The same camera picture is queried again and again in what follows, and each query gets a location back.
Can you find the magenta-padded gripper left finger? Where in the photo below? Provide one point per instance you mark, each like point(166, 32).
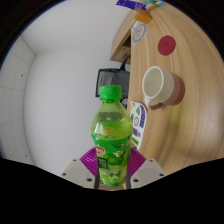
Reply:
point(76, 170)

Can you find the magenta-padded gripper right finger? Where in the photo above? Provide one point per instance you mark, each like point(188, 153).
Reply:
point(150, 170)

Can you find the green drink bottle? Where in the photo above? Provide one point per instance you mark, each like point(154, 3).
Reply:
point(111, 140)

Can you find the white green purple leaflet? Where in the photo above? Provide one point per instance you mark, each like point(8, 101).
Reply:
point(139, 120)

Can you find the white and brown mug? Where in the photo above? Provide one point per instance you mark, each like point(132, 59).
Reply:
point(166, 88)

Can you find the grey mesh office chair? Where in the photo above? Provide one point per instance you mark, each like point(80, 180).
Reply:
point(111, 80)

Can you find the flat round red coaster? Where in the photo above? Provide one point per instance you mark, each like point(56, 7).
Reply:
point(166, 45)

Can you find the wooden side desk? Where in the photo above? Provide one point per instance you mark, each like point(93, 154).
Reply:
point(121, 43)

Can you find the orange-brown box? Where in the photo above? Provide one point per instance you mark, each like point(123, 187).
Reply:
point(143, 18)

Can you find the small tan box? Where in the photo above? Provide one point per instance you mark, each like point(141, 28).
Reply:
point(150, 7)

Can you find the purple standing box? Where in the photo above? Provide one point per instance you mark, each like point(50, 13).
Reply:
point(130, 4)

